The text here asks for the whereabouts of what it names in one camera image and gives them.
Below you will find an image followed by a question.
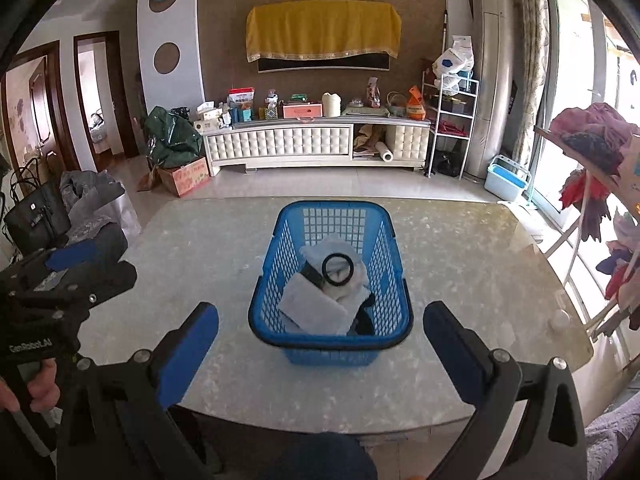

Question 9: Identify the white metal shelf rack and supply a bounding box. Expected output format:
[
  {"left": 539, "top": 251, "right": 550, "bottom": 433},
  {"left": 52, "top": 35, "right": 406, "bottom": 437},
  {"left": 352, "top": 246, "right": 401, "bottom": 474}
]
[{"left": 421, "top": 68, "right": 480, "bottom": 179}]

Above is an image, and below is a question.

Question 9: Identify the patterned window curtain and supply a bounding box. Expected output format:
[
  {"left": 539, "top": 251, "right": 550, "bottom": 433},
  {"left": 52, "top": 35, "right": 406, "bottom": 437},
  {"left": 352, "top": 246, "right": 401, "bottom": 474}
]
[{"left": 513, "top": 0, "right": 550, "bottom": 166}]

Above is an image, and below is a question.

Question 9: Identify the black sparkly handbag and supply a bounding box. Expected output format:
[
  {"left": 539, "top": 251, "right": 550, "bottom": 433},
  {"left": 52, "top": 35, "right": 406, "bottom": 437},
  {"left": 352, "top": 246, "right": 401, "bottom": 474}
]
[{"left": 300, "top": 252, "right": 355, "bottom": 288}]

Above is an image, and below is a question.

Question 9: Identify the black leather handbag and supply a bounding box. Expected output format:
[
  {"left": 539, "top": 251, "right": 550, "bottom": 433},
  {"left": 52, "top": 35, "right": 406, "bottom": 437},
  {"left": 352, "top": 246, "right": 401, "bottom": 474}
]
[{"left": 3, "top": 157, "right": 70, "bottom": 257}]

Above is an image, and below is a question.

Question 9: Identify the clothes drying rack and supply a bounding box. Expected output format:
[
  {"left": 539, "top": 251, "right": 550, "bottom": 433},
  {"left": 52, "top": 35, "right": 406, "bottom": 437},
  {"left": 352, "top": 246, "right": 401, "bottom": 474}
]
[{"left": 535, "top": 127, "right": 639, "bottom": 340}]

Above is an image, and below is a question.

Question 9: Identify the grey chair with cover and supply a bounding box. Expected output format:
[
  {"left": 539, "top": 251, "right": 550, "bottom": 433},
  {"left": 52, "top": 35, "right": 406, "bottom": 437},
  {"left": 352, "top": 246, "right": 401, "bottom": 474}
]
[{"left": 60, "top": 170, "right": 142, "bottom": 262}]

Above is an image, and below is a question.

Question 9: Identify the red-print cardboard box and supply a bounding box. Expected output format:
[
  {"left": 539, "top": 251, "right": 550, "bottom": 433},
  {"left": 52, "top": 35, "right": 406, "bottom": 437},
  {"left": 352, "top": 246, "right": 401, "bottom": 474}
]
[{"left": 157, "top": 157, "right": 210, "bottom": 197}]

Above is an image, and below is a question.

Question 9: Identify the white quilted cloth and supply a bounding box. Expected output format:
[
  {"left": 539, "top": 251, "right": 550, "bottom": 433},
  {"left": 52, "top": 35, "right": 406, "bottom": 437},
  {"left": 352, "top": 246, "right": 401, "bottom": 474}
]
[{"left": 299, "top": 233, "right": 371, "bottom": 314}]

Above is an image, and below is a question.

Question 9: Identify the orange bag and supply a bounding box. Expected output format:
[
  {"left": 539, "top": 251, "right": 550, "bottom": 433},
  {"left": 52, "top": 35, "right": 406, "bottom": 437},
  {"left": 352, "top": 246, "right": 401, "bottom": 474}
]
[{"left": 406, "top": 86, "right": 426, "bottom": 122}]

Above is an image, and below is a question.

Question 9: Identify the green plastic bag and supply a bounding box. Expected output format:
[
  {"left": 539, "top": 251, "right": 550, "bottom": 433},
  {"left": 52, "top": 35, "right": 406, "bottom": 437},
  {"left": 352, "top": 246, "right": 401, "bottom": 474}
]
[{"left": 143, "top": 106, "right": 204, "bottom": 169}]

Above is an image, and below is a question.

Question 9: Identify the white paper roll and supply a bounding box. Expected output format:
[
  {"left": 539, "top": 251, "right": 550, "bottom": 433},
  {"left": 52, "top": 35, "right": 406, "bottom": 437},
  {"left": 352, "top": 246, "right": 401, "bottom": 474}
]
[{"left": 375, "top": 142, "right": 394, "bottom": 162}]

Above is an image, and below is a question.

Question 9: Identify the pink purple clothes pile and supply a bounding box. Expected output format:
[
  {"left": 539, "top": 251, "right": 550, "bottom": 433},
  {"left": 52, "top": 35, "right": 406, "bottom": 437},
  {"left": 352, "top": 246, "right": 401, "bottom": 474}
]
[{"left": 549, "top": 103, "right": 639, "bottom": 177}]

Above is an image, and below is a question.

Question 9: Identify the white standing air conditioner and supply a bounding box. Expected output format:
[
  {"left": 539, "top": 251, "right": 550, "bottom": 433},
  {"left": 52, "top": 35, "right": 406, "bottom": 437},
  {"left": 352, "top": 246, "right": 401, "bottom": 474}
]
[{"left": 465, "top": 0, "right": 515, "bottom": 180}]

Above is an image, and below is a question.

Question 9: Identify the blue plastic laundry basket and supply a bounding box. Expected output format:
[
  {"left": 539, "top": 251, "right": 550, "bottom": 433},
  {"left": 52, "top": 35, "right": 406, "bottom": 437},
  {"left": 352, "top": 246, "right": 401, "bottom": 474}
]
[{"left": 248, "top": 200, "right": 413, "bottom": 366}]

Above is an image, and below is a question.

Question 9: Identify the white blue plastic bag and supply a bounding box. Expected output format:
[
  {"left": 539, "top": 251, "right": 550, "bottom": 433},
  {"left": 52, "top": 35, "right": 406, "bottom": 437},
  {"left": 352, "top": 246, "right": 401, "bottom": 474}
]
[{"left": 432, "top": 35, "right": 475, "bottom": 96}]

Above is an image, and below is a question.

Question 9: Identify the person's left hand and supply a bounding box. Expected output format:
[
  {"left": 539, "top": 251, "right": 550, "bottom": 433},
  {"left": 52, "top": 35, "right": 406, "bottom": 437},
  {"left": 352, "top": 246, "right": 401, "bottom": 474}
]
[{"left": 0, "top": 359, "right": 60, "bottom": 413}]

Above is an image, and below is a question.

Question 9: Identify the light blue storage bin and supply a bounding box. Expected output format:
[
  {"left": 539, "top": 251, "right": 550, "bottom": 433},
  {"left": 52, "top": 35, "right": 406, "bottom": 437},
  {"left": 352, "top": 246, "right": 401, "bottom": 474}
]
[{"left": 484, "top": 154, "right": 532, "bottom": 203}]

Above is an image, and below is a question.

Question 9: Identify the pink storage box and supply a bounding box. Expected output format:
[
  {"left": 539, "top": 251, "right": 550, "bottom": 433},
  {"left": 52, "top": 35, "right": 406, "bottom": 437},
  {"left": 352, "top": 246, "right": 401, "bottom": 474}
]
[{"left": 282, "top": 102, "right": 323, "bottom": 119}]

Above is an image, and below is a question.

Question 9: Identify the white foam pad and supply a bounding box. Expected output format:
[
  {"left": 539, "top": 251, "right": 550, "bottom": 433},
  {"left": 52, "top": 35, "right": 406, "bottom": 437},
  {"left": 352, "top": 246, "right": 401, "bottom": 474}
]
[{"left": 278, "top": 273, "right": 352, "bottom": 336}]

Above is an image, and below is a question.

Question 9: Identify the yellow television cover cloth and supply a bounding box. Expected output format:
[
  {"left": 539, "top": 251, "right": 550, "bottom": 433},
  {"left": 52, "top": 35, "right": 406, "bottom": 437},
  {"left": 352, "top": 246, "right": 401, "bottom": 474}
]
[{"left": 245, "top": 0, "right": 402, "bottom": 63}]

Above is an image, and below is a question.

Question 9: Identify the white plastic jug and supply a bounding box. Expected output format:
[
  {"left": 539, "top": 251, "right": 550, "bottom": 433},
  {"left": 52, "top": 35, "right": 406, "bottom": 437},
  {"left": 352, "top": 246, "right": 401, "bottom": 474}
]
[{"left": 322, "top": 92, "right": 342, "bottom": 118}]

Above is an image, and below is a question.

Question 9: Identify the black plush toy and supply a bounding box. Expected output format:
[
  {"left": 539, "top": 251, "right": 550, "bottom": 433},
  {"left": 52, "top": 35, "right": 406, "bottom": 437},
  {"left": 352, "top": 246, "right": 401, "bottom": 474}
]
[{"left": 347, "top": 292, "right": 375, "bottom": 337}]

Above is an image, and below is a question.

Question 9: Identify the white tufted TV cabinet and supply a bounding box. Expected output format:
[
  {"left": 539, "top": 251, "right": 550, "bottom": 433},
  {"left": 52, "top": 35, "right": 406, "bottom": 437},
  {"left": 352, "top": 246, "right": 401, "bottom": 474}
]
[{"left": 198, "top": 115, "right": 431, "bottom": 177}]

